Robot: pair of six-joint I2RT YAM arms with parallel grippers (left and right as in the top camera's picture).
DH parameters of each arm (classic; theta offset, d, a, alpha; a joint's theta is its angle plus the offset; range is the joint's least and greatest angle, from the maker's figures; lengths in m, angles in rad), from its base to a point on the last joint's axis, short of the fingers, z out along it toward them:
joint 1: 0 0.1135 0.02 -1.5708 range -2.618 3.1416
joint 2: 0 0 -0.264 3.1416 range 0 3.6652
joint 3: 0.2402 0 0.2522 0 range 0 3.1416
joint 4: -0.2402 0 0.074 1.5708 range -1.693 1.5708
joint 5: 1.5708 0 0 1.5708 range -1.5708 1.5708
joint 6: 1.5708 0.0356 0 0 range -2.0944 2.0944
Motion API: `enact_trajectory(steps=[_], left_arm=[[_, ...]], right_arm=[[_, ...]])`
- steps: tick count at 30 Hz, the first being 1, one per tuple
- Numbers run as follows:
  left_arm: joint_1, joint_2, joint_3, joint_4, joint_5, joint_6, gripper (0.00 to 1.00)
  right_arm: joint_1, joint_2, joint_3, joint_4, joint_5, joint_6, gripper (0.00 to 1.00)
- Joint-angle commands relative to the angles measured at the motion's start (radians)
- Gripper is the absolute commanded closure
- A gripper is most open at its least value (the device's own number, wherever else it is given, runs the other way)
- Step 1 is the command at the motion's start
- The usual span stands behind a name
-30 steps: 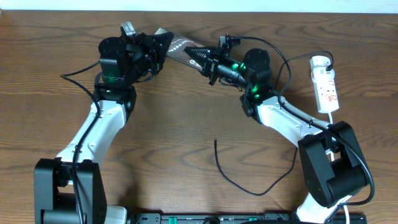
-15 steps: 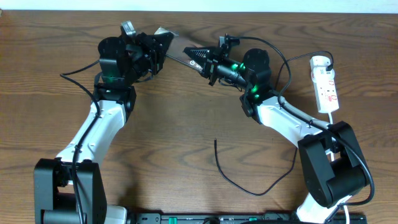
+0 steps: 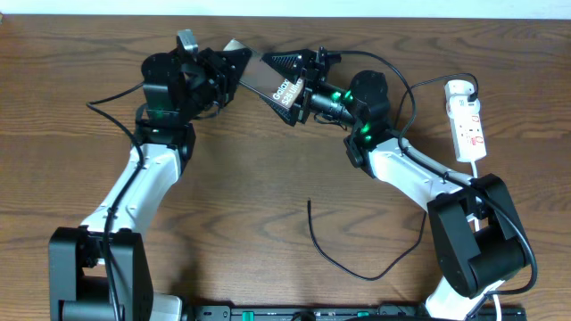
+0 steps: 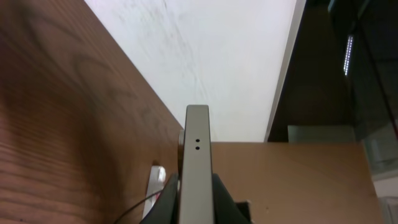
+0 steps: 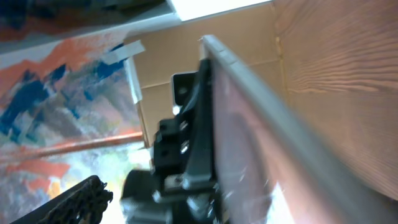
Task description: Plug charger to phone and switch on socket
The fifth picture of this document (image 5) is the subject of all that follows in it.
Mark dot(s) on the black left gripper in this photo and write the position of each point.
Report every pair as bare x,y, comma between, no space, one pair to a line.
181,186

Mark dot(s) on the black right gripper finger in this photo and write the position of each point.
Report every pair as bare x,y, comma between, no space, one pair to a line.
83,203

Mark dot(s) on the bronze Galaxy smartphone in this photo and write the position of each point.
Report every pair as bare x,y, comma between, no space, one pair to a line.
271,167

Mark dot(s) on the colourful painted poster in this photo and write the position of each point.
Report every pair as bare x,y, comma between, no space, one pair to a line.
68,86

